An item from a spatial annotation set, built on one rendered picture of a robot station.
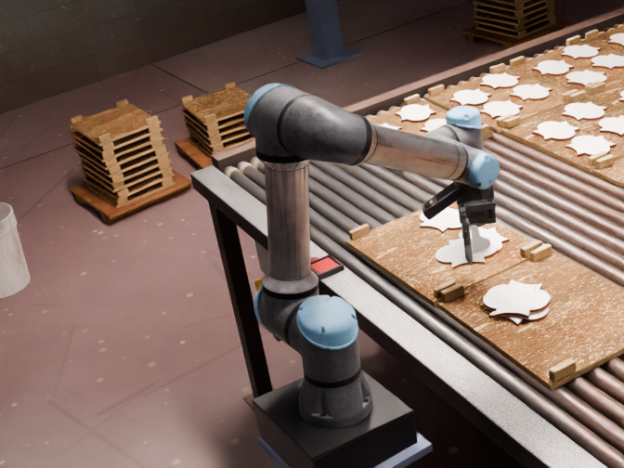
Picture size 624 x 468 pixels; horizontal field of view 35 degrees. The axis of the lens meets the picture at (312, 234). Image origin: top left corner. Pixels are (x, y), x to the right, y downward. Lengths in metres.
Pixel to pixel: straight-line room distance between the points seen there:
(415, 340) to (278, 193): 0.57
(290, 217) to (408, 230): 0.80
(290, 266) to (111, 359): 2.25
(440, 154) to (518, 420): 0.56
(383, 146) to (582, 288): 0.75
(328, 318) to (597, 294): 0.73
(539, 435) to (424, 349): 0.38
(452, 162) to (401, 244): 0.69
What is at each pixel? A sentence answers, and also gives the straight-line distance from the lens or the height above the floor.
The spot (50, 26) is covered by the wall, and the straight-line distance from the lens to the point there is 7.29.
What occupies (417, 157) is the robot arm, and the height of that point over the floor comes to 1.44.
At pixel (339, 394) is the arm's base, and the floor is 1.04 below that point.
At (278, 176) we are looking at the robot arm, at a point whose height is 1.45.
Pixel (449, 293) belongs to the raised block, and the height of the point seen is 0.96.
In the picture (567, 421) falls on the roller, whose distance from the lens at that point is 2.05.
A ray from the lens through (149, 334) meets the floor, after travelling 4.24.
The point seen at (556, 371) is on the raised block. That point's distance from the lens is 2.11.
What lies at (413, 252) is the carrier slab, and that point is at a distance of 2.59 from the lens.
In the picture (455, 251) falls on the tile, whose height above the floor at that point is 1.05.
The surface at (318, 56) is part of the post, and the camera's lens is 6.97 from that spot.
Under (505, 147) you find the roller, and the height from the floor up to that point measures 0.92.
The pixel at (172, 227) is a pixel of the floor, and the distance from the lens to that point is 5.05.
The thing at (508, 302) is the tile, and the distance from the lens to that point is 2.32.
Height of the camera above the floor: 2.25
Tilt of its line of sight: 29 degrees down
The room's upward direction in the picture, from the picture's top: 10 degrees counter-clockwise
